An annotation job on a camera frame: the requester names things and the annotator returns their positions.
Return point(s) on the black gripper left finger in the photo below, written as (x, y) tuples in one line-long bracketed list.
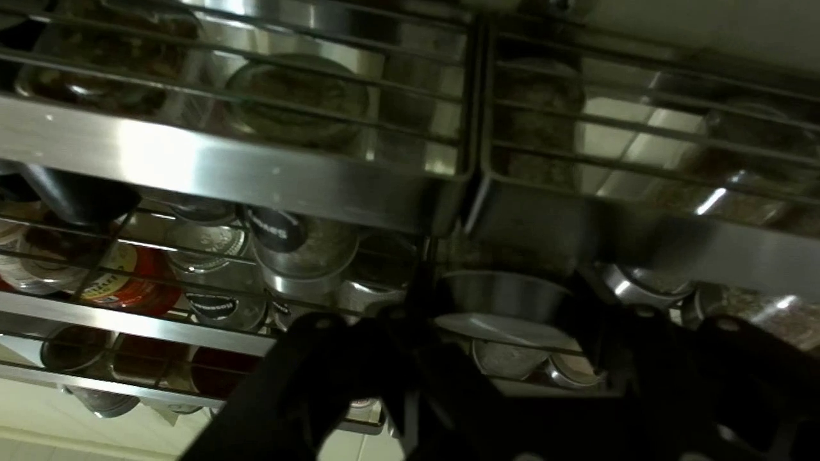
[(301, 392)]

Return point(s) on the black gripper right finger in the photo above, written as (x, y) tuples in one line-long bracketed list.
[(715, 392)]

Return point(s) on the steel lid spice bottle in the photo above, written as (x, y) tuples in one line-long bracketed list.
[(511, 320)]

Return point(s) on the steel lid spice jar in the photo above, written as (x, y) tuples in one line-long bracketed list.
[(301, 257)]

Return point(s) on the red label spice jar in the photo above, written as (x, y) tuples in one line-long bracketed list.
[(136, 279)]

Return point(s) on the metal wall spice rack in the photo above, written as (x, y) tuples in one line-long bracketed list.
[(669, 51)]

